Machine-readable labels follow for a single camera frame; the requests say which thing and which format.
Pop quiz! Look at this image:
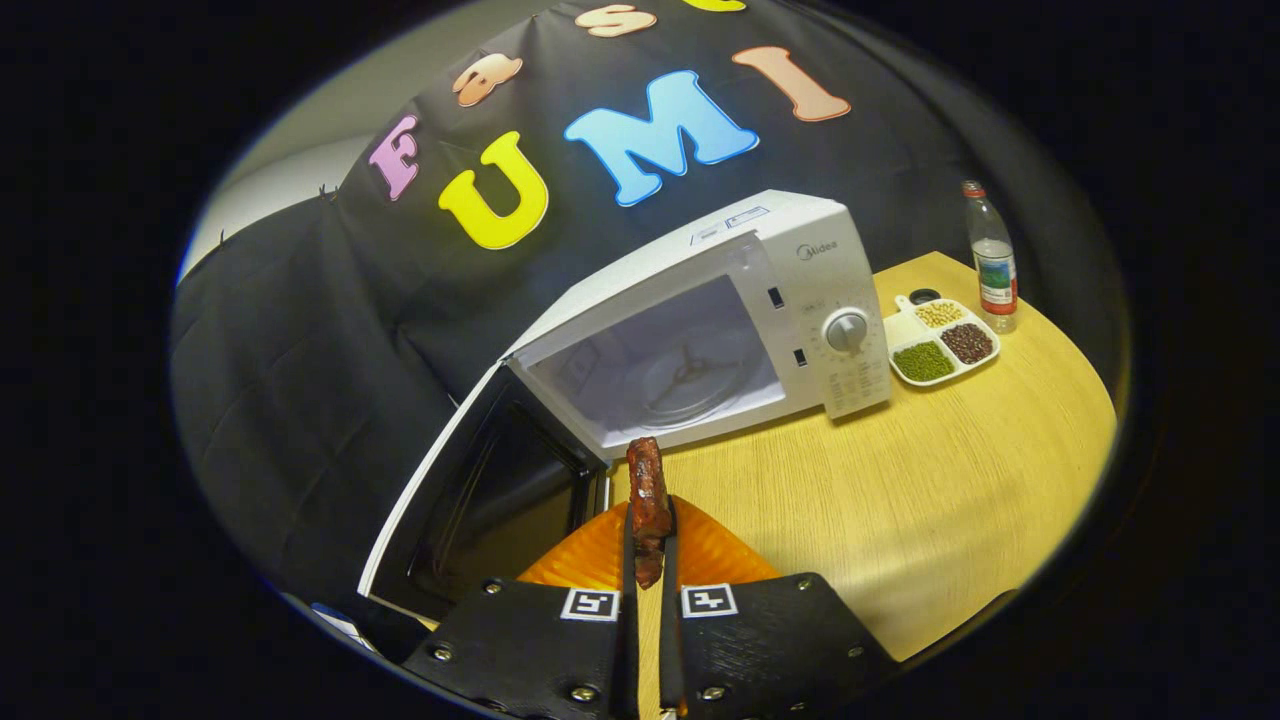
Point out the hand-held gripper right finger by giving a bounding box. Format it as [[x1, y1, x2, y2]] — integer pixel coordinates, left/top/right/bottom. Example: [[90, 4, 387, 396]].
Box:
[[660, 495, 901, 719]]

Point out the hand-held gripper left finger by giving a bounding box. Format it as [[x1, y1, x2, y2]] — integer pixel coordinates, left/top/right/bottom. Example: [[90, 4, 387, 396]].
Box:
[[402, 500, 638, 719]]

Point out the red meat slice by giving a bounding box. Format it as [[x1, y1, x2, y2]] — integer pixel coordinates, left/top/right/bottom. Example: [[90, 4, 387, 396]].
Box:
[[626, 436, 674, 589]]

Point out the white toaster oven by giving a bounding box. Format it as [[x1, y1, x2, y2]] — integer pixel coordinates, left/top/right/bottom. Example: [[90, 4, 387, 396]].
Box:
[[357, 190, 893, 626]]

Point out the white divided bean dish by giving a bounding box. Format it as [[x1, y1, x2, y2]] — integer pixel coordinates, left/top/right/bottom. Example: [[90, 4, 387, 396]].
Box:
[[884, 294, 1001, 389]]

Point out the clear bottle with red cap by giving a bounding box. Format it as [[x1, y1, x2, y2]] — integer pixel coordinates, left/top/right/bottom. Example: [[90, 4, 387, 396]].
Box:
[[962, 180, 1019, 334]]

